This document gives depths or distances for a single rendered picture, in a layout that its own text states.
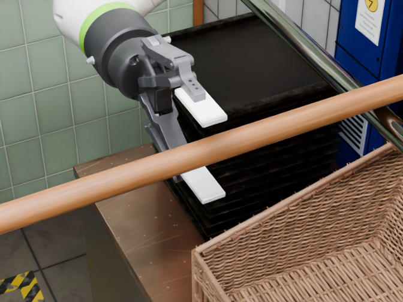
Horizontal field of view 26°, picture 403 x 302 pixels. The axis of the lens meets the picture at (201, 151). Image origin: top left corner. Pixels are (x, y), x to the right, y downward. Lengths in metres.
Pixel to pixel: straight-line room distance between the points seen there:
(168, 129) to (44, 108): 1.37
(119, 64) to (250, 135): 0.20
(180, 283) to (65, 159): 0.97
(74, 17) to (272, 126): 0.33
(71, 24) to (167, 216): 0.69
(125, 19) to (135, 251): 0.69
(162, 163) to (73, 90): 1.48
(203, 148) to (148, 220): 0.82
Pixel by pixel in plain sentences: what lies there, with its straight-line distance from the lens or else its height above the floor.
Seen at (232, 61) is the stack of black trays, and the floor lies 0.90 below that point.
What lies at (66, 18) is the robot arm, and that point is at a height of 1.20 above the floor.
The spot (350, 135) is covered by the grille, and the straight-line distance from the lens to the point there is 1.84.
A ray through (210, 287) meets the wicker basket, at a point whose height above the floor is 0.71.
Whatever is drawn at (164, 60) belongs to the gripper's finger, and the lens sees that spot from 0.98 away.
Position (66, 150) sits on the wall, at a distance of 2.53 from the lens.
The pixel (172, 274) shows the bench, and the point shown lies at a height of 0.58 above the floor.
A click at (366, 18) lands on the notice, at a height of 0.96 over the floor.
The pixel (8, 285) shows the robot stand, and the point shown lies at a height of 0.00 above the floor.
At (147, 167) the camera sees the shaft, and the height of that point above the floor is 1.20.
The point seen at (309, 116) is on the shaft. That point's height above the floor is 1.20.
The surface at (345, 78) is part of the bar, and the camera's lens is 1.13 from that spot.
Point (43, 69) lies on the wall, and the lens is 2.35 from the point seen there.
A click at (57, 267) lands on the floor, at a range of 2.50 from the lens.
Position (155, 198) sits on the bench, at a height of 0.58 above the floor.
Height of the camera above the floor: 1.81
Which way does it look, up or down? 40 degrees down
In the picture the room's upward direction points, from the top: straight up
